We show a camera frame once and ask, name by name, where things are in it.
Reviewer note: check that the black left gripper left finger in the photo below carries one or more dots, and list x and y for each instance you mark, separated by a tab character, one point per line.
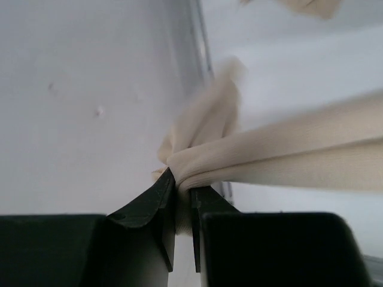
133	246

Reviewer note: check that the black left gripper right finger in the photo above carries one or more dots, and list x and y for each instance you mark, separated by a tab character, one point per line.
232	248

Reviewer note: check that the beige trousers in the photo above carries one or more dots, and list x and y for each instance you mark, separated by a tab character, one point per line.
295	105

